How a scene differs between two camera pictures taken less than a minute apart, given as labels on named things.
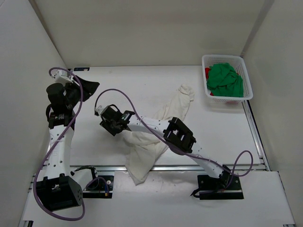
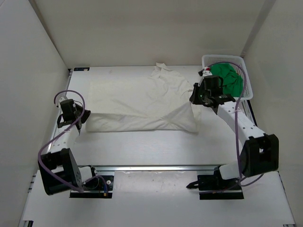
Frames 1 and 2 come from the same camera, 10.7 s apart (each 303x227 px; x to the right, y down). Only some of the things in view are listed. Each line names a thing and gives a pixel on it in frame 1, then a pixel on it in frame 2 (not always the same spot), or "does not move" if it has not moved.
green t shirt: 223,81 does not move
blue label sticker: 81,69 does not move
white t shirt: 142,152 → 160,102
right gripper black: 105,123 → 194,99
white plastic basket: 238,63 does not move
